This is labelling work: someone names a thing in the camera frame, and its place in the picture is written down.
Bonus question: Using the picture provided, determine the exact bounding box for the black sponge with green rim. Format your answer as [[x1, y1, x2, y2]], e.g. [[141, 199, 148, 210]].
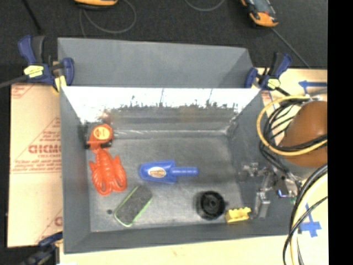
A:
[[113, 184, 154, 227]]

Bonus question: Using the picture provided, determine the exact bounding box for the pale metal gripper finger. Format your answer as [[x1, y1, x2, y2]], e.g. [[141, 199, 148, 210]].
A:
[[241, 162, 266, 178], [254, 187, 271, 220]]

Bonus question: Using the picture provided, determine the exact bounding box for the brown cardboard board red print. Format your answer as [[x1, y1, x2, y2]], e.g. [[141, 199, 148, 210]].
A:
[[6, 82, 65, 248]]

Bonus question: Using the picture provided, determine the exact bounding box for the black round knob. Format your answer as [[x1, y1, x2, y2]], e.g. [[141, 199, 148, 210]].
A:
[[196, 190, 230, 221]]

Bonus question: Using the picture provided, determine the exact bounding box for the orange tape measure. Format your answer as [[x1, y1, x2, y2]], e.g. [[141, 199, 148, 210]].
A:
[[78, 123, 115, 150]]

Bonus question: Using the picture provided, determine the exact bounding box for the yellow toy brick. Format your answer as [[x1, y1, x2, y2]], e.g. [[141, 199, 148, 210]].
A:
[[224, 206, 253, 224]]

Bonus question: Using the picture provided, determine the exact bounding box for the grey metal bin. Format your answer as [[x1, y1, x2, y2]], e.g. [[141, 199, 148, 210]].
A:
[[57, 37, 296, 254]]

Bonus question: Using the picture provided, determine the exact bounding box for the blue toy trowel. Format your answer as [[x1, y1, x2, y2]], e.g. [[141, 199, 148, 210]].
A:
[[138, 160, 200, 184]]

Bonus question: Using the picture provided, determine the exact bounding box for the orange toy lobster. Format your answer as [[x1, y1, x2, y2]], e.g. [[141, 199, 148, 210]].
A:
[[88, 147, 129, 196]]

